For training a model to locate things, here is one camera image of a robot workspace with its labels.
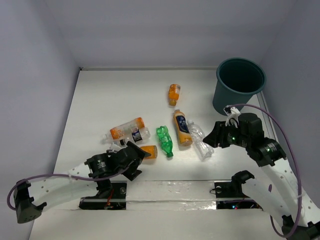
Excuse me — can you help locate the tall orange blue-label bottle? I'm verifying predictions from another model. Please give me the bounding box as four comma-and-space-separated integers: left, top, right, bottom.
173, 109, 193, 147

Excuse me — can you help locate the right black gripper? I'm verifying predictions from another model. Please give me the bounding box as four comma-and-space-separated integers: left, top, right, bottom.
201, 119, 250, 148

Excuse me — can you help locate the orange drink bottle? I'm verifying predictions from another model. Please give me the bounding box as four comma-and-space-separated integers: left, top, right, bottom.
140, 145, 158, 159

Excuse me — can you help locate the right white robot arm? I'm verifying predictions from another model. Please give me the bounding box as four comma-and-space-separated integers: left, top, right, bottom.
203, 113, 320, 240

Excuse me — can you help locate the green crushed plastic bottle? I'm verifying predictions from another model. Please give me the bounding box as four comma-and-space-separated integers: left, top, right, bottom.
156, 125, 174, 158

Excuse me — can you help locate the clear orange-label bottle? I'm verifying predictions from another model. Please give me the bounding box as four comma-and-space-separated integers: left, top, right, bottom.
101, 117, 145, 143

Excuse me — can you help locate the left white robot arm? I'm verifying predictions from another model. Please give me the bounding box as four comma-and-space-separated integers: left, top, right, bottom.
7, 141, 150, 224

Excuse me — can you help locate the dark teal plastic bin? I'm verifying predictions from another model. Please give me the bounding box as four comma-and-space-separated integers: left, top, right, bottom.
212, 57, 267, 115

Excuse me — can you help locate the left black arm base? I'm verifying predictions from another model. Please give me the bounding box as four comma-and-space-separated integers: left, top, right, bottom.
78, 181, 127, 211

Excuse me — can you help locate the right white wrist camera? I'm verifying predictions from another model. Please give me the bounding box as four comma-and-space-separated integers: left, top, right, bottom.
223, 105, 241, 128

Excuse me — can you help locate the small clear dark-label bottle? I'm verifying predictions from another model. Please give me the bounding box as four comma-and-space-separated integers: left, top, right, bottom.
117, 127, 151, 146

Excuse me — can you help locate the crushed clear plastic bottle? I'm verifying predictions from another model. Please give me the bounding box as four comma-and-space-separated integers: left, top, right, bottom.
187, 120, 214, 160

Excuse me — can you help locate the small orange juice bottle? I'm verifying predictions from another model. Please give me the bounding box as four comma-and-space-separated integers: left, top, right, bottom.
168, 84, 181, 107

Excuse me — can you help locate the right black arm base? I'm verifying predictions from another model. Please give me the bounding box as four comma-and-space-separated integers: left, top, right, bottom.
209, 170, 262, 210

